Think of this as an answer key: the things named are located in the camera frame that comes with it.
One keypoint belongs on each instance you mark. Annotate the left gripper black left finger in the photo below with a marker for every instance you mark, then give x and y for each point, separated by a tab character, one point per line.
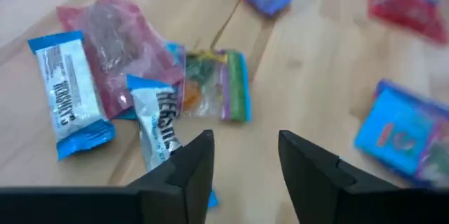
182	182

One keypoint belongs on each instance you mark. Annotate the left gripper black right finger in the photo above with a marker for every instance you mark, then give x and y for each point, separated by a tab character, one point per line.
315	182

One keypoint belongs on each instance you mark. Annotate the Hershey's white blue candy bar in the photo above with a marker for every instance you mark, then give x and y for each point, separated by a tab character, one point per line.
66	90
158	122

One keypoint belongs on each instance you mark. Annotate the rainbow striped candy pack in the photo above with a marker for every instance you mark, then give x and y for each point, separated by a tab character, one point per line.
214	87

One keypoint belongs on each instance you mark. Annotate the pink translucent candy bag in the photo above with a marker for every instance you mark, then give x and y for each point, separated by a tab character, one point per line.
119	41

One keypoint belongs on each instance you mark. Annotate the red candy bag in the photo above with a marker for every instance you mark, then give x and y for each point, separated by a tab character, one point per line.
403	13

